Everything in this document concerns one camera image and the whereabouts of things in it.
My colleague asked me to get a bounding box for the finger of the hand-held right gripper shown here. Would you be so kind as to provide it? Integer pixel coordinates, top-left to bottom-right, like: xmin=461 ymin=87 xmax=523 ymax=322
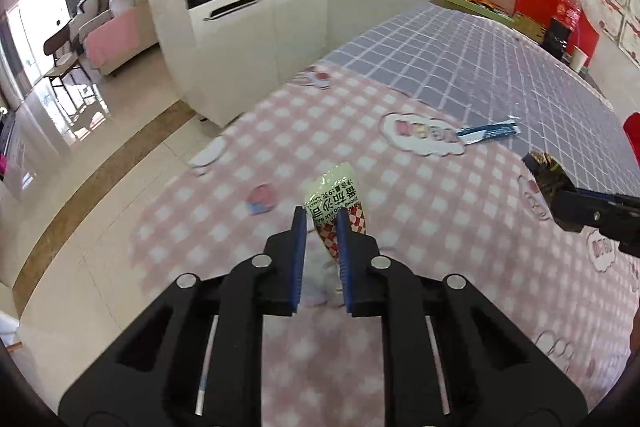
xmin=549 ymin=187 xmax=640 ymax=234
xmin=618 ymin=231 xmax=640 ymax=259

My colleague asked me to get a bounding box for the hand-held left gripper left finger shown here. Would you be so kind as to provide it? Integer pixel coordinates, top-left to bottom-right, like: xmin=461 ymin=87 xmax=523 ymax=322
xmin=59 ymin=206 xmax=308 ymax=427

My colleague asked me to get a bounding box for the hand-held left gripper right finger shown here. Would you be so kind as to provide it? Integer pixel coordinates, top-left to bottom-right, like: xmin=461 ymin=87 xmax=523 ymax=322
xmin=335 ymin=209 xmax=588 ymax=427

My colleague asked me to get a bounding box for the dark gold wrapper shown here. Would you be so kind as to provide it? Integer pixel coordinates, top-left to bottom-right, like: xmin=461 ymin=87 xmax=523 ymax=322
xmin=521 ymin=150 xmax=574 ymax=208

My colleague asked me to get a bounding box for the ketchup sachet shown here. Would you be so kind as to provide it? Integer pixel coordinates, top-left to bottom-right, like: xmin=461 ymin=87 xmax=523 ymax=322
xmin=303 ymin=162 xmax=370 ymax=304

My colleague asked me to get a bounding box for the red packet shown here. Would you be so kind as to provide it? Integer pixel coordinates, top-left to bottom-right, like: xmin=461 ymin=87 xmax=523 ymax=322
xmin=622 ymin=111 xmax=640 ymax=148

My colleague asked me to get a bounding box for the pink grey checked tablecloth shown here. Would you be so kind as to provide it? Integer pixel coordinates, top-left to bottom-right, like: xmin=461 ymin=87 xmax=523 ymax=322
xmin=127 ymin=1 xmax=640 ymax=427

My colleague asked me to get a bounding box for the blue white sachet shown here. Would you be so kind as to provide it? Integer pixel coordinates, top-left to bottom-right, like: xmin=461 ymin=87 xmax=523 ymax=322
xmin=455 ymin=117 xmax=521 ymax=146

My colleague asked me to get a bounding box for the white paper cup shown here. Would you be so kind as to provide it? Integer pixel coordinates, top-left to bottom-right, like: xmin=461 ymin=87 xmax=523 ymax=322
xmin=567 ymin=46 xmax=592 ymax=73

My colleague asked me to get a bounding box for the black box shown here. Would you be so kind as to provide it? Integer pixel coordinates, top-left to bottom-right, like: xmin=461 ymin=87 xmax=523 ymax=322
xmin=542 ymin=19 xmax=572 ymax=61

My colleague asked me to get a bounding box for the cola bottle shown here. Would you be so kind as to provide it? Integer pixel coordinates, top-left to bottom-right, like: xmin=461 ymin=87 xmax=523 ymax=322
xmin=552 ymin=0 xmax=585 ymax=28

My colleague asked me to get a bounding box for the large red gift bag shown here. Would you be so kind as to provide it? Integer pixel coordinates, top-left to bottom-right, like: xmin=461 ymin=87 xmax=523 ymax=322
xmin=514 ymin=0 xmax=602 ymax=58

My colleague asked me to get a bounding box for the white black sideboard cabinet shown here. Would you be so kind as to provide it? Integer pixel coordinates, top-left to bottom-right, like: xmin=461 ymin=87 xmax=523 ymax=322
xmin=145 ymin=0 xmax=332 ymax=128

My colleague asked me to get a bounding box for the flat green orange box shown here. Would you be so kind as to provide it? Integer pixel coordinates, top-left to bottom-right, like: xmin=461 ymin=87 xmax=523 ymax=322
xmin=444 ymin=0 xmax=517 ymax=26

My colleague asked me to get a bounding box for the pink blanket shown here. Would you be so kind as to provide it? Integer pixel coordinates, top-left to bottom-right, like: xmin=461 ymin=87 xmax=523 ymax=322
xmin=84 ymin=11 xmax=152 ymax=68

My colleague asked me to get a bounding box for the beige sofa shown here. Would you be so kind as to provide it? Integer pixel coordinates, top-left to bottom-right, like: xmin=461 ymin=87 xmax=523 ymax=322
xmin=79 ymin=0 xmax=162 ymax=76

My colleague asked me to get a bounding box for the dark wooden chair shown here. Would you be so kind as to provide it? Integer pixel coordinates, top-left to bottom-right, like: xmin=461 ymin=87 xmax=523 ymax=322
xmin=42 ymin=26 xmax=97 ymax=104

